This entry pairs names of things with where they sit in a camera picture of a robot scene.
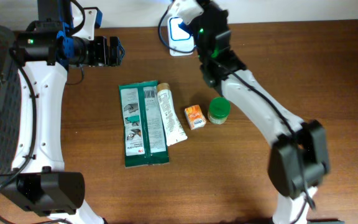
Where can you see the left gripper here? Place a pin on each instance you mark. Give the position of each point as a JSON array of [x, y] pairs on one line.
[[103, 50]]

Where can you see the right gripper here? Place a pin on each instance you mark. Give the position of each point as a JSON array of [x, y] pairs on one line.
[[206, 3]]

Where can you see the green lid jar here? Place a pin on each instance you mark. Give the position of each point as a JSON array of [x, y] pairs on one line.
[[218, 111]]

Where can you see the green wipes packet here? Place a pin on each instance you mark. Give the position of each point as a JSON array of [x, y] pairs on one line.
[[144, 135]]

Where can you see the orange tissue pack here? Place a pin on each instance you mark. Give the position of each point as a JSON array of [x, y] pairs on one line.
[[195, 117]]

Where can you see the white cream tube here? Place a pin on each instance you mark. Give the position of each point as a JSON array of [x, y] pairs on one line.
[[174, 131]]

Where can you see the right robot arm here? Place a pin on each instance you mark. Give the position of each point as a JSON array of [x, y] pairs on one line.
[[299, 156]]

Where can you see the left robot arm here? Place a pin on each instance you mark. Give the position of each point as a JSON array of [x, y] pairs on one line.
[[62, 37]]

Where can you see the white barcode scanner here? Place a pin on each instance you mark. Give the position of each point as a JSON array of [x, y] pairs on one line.
[[180, 42]]

